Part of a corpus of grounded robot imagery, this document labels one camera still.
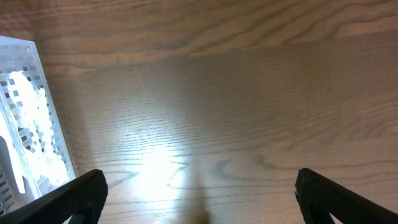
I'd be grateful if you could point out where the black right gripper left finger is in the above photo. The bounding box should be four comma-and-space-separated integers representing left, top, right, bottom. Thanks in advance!
1, 169, 108, 224

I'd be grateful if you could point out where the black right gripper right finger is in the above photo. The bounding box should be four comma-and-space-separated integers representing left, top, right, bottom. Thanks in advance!
295, 168, 397, 224

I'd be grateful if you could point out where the clear perforated plastic basket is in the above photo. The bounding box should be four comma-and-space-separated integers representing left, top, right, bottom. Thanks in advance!
1, 36, 76, 215

